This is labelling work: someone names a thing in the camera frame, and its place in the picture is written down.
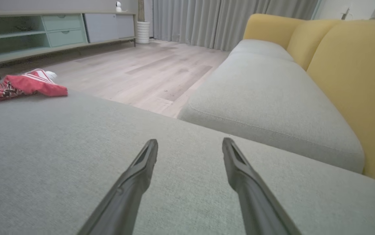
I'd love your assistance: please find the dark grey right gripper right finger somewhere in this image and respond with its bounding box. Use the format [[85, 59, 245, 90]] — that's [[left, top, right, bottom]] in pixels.
[[222, 137, 303, 235]]

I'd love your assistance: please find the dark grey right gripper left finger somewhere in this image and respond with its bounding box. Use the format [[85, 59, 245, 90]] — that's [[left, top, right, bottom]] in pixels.
[[78, 139, 159, 235]]

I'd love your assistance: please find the red jersey with lettering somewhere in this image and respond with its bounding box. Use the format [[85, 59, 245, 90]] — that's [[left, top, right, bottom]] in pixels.
[[0, 69, 68, 106]]

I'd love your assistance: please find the large grey sofa chaise cushion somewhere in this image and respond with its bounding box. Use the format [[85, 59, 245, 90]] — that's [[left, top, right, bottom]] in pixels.
[[0, 87, 375, 235]]

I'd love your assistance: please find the grey sofa seat cushion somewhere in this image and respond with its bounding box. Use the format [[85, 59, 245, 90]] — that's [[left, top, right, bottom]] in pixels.
[[177, 52, 365, 174], [229, 39, 294, 62]]

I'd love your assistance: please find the wide yellow sofa back cushion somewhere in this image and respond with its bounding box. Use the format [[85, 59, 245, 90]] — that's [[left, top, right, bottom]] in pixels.
[[306, 19, 375, 187]]

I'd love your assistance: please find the white ribbed cylinder pot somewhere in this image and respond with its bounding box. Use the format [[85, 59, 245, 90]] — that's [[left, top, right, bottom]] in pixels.
[[136, 21, 151, 44]]

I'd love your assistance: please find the narrow yellow sofa back cushion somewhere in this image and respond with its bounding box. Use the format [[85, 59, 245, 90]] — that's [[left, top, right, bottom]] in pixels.
[[287, 19, 342, 71]]

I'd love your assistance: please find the green grey tv cabinet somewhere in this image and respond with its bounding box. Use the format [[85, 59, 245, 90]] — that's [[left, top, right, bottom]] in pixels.
[[0, 11, 136, 80]]

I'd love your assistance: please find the grey pleated curtain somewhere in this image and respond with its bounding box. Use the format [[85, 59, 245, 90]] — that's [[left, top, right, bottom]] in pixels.
[[151, 0, 319, 52]]

